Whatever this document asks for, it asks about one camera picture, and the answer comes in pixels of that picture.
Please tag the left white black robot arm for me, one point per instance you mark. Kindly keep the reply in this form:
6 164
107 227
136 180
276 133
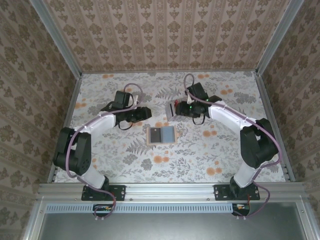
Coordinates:
100 123

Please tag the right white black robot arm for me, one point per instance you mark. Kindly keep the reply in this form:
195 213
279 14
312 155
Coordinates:
225 112

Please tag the black credit card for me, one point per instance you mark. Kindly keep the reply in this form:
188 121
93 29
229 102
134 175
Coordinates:
155 135

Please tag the floral patterned table cover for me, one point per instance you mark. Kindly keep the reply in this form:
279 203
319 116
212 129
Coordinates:
200 155

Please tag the black controller board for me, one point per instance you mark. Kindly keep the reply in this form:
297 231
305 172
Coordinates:
102 208
241 208

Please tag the grey metal panel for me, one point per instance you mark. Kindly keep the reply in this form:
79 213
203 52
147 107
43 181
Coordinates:
170 227

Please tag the aluminium table side rail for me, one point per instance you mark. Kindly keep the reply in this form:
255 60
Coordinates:
67 120
275 125

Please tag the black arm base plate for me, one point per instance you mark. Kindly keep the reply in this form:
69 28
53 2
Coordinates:
120 192
220 192

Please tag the aluminium frame cross rail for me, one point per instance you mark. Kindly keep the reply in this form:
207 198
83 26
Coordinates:
170 191

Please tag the aluminium frame post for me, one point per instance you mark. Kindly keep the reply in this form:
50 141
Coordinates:
277 37
57 40

